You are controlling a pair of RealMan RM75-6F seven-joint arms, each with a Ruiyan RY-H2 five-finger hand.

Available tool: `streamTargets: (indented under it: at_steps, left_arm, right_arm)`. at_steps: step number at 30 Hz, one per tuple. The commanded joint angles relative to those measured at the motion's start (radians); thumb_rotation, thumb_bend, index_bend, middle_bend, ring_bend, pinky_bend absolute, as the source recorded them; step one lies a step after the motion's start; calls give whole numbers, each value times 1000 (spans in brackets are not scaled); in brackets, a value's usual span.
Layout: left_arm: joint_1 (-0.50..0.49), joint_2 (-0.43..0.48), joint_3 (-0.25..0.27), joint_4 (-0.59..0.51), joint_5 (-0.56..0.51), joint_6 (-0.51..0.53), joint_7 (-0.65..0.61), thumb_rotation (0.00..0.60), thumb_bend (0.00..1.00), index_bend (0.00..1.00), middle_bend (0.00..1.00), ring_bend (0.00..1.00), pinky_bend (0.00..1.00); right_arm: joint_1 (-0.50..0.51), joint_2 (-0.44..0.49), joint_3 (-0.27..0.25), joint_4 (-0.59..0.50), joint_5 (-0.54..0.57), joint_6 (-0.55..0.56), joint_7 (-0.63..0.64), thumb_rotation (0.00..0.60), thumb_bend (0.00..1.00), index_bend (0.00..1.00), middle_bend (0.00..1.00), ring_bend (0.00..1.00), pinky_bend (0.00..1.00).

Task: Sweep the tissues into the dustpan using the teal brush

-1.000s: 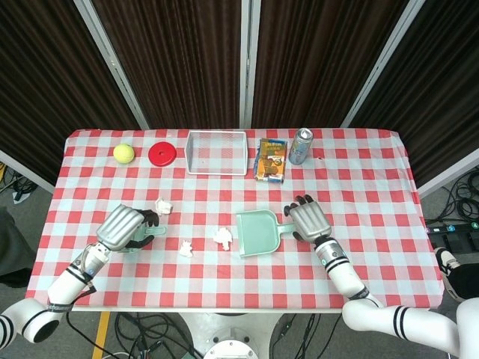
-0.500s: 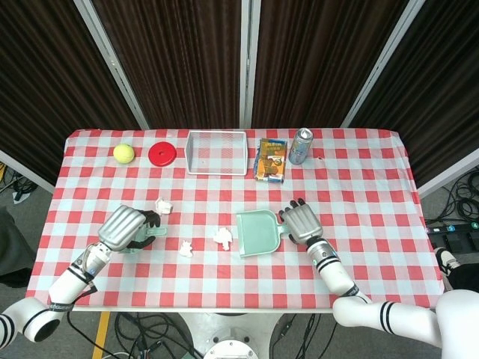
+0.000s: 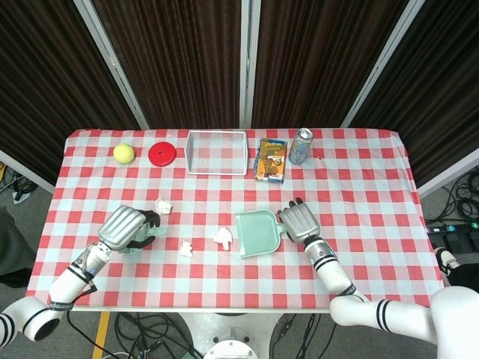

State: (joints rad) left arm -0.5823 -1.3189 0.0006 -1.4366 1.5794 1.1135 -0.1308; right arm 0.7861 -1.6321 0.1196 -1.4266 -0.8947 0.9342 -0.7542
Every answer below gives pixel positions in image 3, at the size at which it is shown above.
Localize black cables with yellow plug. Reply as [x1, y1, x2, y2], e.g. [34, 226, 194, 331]
[0, 163, 38, 205]

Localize black coiled cable pile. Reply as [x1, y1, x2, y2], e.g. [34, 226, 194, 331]
[441, 168, 479, 222]

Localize red round disc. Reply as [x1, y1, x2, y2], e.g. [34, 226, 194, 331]
[147, 141, 177, 167]

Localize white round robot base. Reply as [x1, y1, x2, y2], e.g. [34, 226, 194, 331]
[175, 312, 285, 359]

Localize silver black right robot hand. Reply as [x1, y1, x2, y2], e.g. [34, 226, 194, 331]
[275, 197, 323, 243]

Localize clear plastic tray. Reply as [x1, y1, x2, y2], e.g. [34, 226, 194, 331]
[184, 130, 248, 177]

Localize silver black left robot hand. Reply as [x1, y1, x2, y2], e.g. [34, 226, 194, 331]
[97, 203, 162, 252]

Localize yellow tennis ball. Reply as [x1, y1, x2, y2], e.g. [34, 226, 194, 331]
[113, 144, 135, 165]

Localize green plastic dustpan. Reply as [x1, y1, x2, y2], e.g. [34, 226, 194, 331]
[234, 209, 288, 259]

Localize grey upright partition post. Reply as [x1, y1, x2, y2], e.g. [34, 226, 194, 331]
[239, 0, 262, 129]

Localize dark brown ribbed panel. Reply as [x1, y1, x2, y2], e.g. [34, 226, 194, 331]
[0, 0, 141, 185]
[93, 0, 244, 130]
[252, 0, 409, 130]
[351, 0, 479, 187]

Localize grey slanted partition post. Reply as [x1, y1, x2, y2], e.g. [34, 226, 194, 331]
[73, 0, 150, 130]
[340, 0, 426, 129]

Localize green hand broom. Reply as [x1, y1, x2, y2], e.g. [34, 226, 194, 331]
[125, 226, 168, 255]

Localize red white checkered tablecloth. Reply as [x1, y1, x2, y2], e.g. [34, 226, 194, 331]
[24, 128, 446, 313]

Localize orange blue snack packet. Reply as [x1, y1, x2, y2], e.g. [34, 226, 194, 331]
[254, 137, 288, 184]

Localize white black shoe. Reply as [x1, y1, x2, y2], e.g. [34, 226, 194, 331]
[433, 247, 460, 276]

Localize black floor cable bundle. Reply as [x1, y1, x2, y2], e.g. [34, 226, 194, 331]
[67, 312, 203, 359]
[275, 313, 323, 359]

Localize silver blue drink can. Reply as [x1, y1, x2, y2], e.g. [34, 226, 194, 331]
[288, 127, 314, 165]

